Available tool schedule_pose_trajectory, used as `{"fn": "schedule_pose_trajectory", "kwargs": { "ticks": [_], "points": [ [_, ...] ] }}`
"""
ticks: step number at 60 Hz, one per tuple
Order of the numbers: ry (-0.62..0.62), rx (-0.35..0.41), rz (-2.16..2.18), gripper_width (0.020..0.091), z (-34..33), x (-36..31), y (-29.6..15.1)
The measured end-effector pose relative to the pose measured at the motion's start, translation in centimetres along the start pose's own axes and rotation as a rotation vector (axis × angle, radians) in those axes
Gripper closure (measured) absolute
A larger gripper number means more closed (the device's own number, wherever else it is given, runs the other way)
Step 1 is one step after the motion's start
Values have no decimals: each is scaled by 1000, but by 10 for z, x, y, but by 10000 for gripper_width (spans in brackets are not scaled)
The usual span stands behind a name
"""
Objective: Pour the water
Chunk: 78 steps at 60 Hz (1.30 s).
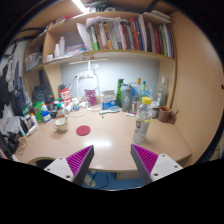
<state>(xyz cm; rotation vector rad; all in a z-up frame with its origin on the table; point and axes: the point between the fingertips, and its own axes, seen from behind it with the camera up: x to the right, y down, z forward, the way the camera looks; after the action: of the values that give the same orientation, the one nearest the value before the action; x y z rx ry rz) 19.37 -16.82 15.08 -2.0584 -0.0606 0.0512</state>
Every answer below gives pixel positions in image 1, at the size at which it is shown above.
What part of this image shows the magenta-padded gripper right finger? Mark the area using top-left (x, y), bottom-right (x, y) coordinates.
top-left (130, 143), bottom-right (184, 186)

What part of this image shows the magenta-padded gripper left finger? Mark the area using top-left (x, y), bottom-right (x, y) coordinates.
top-left (43, 144), bottom-right (95, 187)

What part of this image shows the clear yellow-capped water bottle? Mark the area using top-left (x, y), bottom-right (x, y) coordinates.
top-left (132, 96), bottom-right (154, 145)

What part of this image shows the flat round red coaster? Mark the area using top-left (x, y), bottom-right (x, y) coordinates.
top-left (75, 124), bottom-right (91, 137)

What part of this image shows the cream ceramic cup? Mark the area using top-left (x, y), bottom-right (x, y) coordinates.
top-left (53, 116), bottom-right (70, 133)

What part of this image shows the brown ceramic mug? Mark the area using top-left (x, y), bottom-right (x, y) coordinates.
top-left (157, 105), bottom-right (179, 124)

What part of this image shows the brown bottle with green cap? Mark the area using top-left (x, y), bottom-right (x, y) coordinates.
top-left (55, 102), bottom-right (66, 118)

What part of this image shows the white bottle with blue cap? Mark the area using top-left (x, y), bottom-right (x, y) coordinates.
top-left (41, 108), bottom-right (53, 124)

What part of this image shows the light blue hairbrush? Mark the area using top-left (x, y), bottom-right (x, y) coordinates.
top-left (98, 105), bottom-right (121, 116)

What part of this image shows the green plastic container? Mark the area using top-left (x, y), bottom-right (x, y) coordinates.
top-left (32, 101), bottom-right (45, 124)

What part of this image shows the magenta pouch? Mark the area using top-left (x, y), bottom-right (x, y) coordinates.
top-left (84, 88), bottom-right (98, 108)

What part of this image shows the clear glass bottle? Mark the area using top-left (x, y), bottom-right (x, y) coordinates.
top-left (156, 76), bottom-right (169, 108)

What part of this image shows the white and blue box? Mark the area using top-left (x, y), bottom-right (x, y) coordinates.
top-left (101, 89), bottom-right (118, 111)

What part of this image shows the red and white canister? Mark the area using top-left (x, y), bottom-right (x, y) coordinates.
top-left (58, 83), bottom-right (72, 108)

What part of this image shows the black bag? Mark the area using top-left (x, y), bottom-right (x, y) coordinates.
top-left (0, 131), bottom-right (20, 158)

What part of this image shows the black box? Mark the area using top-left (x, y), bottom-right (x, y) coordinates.
top-left (31, 84), bottom-right (46, 104)

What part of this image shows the white light bar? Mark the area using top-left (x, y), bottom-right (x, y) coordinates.
top-left (68, 58), bottom-right (110, 66)

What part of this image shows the wooden shelf unit with books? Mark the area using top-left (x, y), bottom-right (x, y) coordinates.
top-left (23, 8), bottom-right (177, 108)

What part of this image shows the white wall power strip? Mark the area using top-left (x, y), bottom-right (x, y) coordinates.
top-left (74, 70), bottom-right (96, 80)

